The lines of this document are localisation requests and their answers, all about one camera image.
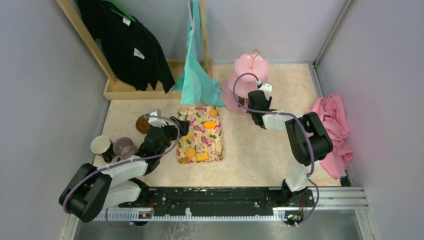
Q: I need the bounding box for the chocolate cake slice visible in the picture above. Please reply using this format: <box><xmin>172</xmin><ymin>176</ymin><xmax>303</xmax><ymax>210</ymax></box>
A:
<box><xmin>238</xmin><ymin>97</ymin><xmax>249</xmax><ymax>107</ymax></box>

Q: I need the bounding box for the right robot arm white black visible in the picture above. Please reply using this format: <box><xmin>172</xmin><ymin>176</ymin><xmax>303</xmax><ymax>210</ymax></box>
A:
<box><xmin>247</xmin><ymin>90</ymin><xmax>333</xmax><ymax>206</ymax></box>

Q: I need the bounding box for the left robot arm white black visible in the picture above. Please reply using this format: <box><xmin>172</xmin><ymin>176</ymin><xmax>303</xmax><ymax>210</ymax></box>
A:
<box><xmin>58</xmin><ymin>114</ymin><xmax>190</xmax><ymax>223</ymax></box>

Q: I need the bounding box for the yellow cheese wedge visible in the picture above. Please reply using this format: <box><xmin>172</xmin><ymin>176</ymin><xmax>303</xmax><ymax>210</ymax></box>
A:
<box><xmin>180</xmin><ymin>132</ymin><xmax>195</xmax><ymax>142</ymax></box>

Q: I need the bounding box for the orange croissant pastry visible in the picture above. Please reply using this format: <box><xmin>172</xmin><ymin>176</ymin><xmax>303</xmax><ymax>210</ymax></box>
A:
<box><xmin>203</xmin><ymin>121</ymin><xmax>217</xmax><ymax>129</ymax></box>

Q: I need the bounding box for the floral serving tray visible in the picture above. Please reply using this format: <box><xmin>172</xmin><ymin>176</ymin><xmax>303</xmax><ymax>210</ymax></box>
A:
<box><xmin>176</xmin><ymin>106</ymin><xmax>224</xmax><ymax>164</ymax></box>

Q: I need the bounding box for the round orange cookie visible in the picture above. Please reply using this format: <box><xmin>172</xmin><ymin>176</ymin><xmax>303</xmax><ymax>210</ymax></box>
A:
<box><xmin>184</xmin><ymin>147</ymin><xmax>197</xmax><ymax>159</ymax></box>

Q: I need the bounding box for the pink three-tier cake stand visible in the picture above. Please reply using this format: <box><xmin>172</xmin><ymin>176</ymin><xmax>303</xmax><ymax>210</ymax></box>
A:
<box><xmin>220</xmin><ymin>49</ymin><xmax>270</xmax><ymax>114</ymax></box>

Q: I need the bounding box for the small orange pastry top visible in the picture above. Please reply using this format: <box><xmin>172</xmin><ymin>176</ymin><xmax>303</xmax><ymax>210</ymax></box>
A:
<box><xmin>209</xmin><ymin>109</ymin><xmax>218</xmax><ymax>118</ymax></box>

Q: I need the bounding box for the small brown cookie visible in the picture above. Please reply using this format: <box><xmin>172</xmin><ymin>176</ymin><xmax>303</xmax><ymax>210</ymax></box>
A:
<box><xmin>178</xmin><ymin>157</ymin><xmax>191</xmax><ymax>164</ymax></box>

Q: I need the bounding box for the yellow square biscuit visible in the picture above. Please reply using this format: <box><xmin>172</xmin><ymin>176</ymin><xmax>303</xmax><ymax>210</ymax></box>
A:
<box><xmin>195</xmin><ymin>152</ymin><xmax>209</xmax><ymax>163</ymax></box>

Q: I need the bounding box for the teal hanging garment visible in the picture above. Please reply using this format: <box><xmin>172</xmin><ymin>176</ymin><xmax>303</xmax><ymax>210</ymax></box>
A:
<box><xmin>174</xmin><ymin>0</ymin><xmax>225</xmax><ymax>107</ymax></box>

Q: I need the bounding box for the brown saucer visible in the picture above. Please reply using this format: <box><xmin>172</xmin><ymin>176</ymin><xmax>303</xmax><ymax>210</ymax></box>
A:
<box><xmin>135</xmin><ymin>114</ymin><xmax>152</xmax><ymax>135</ymax></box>

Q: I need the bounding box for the purple mug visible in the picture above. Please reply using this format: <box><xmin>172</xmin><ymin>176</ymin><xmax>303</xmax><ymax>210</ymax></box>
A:
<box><xmin>113</xmin><ymin>137</ymin><xmax>138</xmax><ymax>163</ymax></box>

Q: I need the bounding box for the pink crumpled cloth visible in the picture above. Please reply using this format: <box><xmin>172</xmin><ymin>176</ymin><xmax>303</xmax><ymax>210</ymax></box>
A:
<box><xmin>310</xmin><ymin>93</ymin><xmax>354</xmax><ymax>179</ymax></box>

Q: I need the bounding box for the wooden clothes rack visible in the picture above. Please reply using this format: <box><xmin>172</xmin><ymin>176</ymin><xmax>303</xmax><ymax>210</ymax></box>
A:
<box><xmin>56</xmin><ymin>0</ymin><xmax>213</xmax><ymax>101</ymax></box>

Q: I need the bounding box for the black hanging garment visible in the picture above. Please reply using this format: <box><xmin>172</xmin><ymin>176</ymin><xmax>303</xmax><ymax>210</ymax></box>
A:
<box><xmin>76</xmin><ymin>0</ymin><xmax>176</xmax><ymax>93</ymax></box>

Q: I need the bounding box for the cream mug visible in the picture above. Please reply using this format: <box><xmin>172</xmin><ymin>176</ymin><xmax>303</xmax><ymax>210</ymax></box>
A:
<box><xmin>90</xmin><ymin>135</ymin><xmax>116</xmax><ymax>164</ymax></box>

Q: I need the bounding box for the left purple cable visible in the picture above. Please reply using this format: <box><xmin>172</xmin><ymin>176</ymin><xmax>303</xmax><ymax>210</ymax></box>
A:
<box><xmin>62</xmin><ymin>114</ymin><xmax>181</xmax><ymax>215</ymax></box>

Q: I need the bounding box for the purple cable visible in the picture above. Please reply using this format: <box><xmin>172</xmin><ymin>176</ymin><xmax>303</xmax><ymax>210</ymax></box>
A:
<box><xmin>232</xmin><ymin>72</ymin><xmax>321</xmax><ymax>228</ymax></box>
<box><xmin>62</xmin><ymin>114</ymin><xmax>181</xmax><ymax>215</ymax></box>

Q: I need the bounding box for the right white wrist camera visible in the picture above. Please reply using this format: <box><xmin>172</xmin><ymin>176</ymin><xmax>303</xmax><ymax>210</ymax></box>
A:
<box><xmin>257</xmin><ymin>82</ymin><xmax>273</xmax><ymax>101</ymax></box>

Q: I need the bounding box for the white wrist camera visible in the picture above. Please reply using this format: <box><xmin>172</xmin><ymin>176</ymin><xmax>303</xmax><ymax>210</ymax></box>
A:
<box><xmin>257</xmin><ymin>82</ymin><xmax>273</xmax><ymax>101</ymax></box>
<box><xmin>144</xmin><ymin>109</ymin><xmax>169</xmax><ymax>128</ymax></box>

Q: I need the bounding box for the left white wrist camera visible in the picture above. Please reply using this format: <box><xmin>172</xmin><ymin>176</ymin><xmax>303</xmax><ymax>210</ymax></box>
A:
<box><xmin>144</xmin><ymin>109</ymin><xmax>169</xmax><ymax>128</ymax></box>

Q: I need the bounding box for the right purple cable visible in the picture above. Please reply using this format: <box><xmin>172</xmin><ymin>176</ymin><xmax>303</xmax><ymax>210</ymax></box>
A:
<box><xmin>232</xmin><ymin>72</ymin><xmax>321</xmax><ymax>228</ymax></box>

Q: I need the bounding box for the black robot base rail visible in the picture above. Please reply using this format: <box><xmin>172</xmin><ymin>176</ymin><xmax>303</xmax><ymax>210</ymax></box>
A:
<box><xmin>118</xmin><ymin>187</ymin><xmax>315</xmax><ymax>225</ymax></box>

